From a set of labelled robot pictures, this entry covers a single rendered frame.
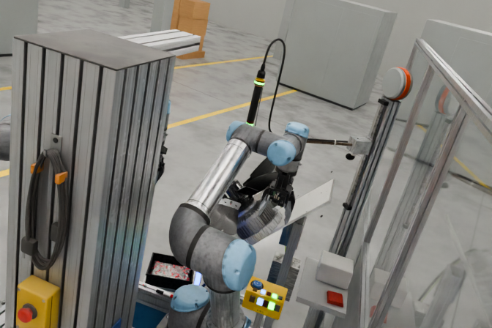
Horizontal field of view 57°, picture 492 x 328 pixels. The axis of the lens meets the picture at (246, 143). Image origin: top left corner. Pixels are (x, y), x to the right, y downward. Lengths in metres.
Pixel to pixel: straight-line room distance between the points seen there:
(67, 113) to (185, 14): 9.25
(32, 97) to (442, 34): 6.59
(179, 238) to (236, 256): 0.15
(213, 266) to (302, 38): 8.58
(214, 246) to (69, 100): 0.47
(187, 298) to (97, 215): 0.57
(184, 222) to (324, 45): 8.33
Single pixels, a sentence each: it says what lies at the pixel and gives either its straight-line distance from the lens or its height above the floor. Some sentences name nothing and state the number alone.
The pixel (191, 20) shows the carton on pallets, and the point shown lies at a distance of 10.16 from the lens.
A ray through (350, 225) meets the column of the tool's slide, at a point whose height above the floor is 1.08.
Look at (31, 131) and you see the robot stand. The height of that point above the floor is 1.84.
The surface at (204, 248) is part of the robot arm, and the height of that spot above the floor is 1.62.
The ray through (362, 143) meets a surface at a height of 1.57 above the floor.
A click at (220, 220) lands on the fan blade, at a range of 2.10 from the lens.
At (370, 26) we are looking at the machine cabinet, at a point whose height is 1.63.
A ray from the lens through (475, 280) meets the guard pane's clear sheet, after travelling 1.08.
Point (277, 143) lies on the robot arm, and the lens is 1.32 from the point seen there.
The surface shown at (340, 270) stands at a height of 0.96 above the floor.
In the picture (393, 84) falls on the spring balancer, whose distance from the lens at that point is 2.33.
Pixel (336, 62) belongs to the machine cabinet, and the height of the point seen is 0.81.
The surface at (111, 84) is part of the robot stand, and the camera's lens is 0.93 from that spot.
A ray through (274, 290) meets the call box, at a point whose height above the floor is 1.07.
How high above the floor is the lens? 2.27
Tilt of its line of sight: 21 degrees down
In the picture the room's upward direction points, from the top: 13 degrees clockwise
